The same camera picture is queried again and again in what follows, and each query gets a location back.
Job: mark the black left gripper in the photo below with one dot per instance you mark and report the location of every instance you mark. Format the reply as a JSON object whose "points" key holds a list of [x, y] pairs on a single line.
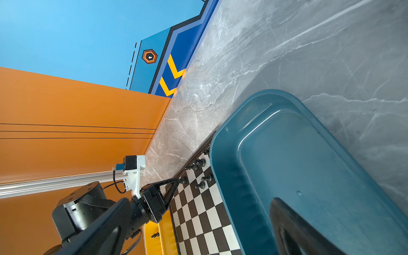
{"points": [[158, 204]]}

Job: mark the black chess piece in tray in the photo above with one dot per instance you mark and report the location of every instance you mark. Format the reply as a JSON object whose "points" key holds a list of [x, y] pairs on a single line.
{"points": [[155, 235]]}

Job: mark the black white chess board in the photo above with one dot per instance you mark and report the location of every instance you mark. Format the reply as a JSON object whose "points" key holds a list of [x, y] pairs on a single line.
{"points": [[200, 221]]}

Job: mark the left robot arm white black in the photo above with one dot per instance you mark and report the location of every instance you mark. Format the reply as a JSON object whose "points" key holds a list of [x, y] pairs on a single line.
{"points": [[139, 209]]}

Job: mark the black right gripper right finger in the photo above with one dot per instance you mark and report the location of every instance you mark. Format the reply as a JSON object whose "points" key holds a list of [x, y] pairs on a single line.
{"points": [[294, 235]]}

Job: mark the yellow plastic tray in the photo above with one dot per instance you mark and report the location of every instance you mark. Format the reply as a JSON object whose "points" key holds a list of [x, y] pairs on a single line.
{"points": [[166, 243]]}

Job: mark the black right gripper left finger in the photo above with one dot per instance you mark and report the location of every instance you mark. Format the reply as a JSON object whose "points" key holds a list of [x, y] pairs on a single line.
{"points": [[93, 226]]}

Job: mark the black chess piece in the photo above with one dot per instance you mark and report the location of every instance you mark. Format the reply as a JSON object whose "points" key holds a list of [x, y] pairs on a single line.
{"points": [[200, 162], [155, 235]]}

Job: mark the aluminium corner post left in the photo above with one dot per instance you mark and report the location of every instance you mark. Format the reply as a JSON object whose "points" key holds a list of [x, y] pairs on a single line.
{"points": [[51, 184]]}

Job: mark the teal plastic tray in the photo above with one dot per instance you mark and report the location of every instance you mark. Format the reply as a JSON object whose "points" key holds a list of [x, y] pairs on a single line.
{"points": [[271, 147]]}

